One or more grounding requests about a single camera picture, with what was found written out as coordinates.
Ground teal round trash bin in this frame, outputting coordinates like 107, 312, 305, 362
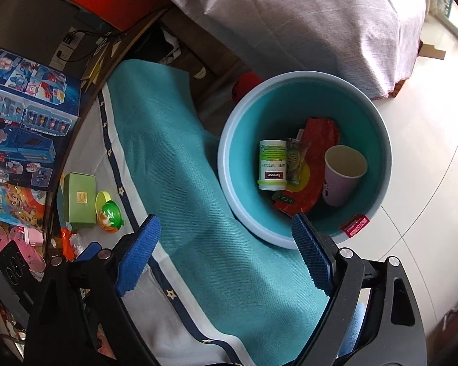
217, 71, 392, 249

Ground clear plastic wrapper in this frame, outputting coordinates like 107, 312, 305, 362
61, 228, 84, 261

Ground pink paper cup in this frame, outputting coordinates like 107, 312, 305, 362
322, 145, 368, 207

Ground colourful cartoon puppy bag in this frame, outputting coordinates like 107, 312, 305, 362
0, 183, 47, 231

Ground blue toy box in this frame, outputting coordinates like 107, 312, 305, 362
0, 47, 81, 190

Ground teal grey striped tablecloth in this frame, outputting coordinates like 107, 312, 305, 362
64, 60, 328, 365

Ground red snack bag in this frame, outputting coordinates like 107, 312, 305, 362
273, 117, 340, 217

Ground green cardboard box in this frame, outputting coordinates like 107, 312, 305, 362
64, 172, 96, 230

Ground red plush ball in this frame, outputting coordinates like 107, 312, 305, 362
231, 71, 261, 104

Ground pink toy plates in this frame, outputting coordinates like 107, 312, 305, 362
0, 221, 47, 275

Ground large purple fabric bag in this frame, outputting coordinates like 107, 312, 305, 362
170, 0, 426, 100

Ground white green supplement bottle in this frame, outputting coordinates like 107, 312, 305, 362
257, 140, 287, 192

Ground green orange egg toy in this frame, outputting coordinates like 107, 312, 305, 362
95, 191, 125, 233

